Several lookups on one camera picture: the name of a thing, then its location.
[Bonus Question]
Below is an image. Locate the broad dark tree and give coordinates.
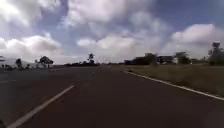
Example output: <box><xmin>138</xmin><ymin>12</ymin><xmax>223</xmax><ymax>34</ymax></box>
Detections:
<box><xmin>38</xmin><ymin>55</ymin><xmax>55</xmax><ymax>69</ymax></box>

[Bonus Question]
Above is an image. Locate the building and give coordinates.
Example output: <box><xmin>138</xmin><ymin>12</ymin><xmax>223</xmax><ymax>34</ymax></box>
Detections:
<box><xmin>156</xmin><ymin>55</ymin><xmax>176</xmax><ymax>65</ymax></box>

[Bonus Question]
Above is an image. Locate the row of trees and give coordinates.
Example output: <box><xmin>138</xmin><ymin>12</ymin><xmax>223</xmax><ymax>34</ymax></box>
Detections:
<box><xmin>123</xmin><ymin>41</ymin><xmax>224</xmax><ymax>67</ymax></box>

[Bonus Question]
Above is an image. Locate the small dark tree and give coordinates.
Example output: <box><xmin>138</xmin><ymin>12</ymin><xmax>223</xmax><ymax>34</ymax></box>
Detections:
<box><xmin>15</xmin><ymin>58</ymin><xmax>24</xmax><ymax>69</ymax></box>

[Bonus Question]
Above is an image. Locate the tall dark tree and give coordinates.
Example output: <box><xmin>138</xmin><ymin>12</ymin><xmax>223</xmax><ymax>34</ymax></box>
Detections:
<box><xmin>87</xmin><ymin>52</ymin><xmax>96</xmax><ymax>65</ymax></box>

